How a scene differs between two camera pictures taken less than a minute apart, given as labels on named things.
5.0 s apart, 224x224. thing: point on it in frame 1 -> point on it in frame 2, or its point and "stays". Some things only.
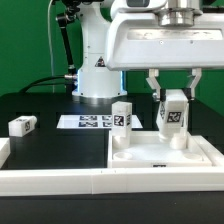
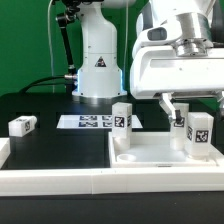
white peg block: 172,119 -> 199,137
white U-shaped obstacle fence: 64,181 stays
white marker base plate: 91,122 stays
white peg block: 122,118 stays
